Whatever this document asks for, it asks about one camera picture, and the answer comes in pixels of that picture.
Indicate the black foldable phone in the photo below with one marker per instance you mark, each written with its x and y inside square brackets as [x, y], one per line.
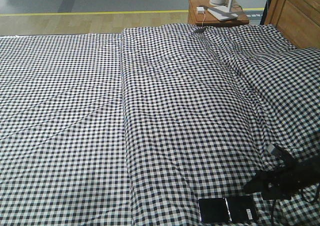
[227, 209]

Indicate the black white checkered bedsheet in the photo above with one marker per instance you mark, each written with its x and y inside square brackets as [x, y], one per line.
[135, 128]

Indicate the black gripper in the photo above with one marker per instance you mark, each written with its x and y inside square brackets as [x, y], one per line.
[284, 182]

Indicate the wooden headboard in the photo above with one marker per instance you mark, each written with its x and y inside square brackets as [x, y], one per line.
[297, 20]

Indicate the white charger adapter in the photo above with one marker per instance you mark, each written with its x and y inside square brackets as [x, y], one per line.
[200, 10]

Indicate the wooden nightstand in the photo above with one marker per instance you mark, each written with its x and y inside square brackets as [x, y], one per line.
[207, 19]

